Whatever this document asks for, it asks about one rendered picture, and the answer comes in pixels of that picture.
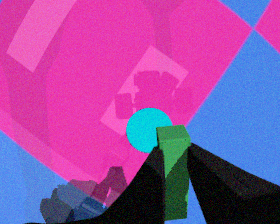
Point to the green rectangular post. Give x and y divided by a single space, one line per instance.
174 140

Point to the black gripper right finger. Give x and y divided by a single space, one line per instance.
228 194

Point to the cyan circle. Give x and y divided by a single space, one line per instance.
141 128

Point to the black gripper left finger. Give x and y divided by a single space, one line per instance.
143 202

